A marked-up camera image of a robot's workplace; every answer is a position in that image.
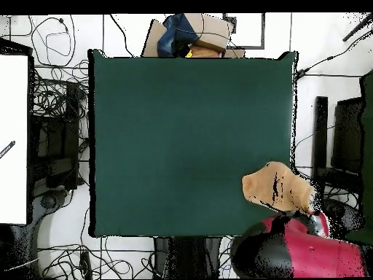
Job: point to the peach terry towel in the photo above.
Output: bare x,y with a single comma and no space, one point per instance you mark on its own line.
262,183

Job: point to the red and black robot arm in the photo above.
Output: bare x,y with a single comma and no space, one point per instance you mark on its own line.
314,253

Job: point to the orange and yellow item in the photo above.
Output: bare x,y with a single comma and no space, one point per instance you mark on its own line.
204,53

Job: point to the dark green table cloth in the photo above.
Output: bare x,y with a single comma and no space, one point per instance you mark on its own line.
174,131

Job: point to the brown cardboard box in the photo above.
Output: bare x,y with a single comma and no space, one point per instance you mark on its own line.
212,27

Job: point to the blue cloth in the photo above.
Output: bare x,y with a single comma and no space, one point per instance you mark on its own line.
174,35

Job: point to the black equipment rack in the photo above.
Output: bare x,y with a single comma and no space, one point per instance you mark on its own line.
64,140

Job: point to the white board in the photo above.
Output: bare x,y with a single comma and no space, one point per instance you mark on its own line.
13,140

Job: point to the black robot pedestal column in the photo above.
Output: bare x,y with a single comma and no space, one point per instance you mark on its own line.
189,256

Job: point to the black rectangular frame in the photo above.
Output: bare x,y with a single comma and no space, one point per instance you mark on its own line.
263,32

